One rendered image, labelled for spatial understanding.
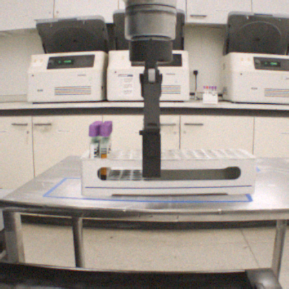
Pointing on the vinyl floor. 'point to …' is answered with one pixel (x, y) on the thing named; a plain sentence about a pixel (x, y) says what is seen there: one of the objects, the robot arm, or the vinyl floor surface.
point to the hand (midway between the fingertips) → (150, 157)
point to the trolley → (144, 204)
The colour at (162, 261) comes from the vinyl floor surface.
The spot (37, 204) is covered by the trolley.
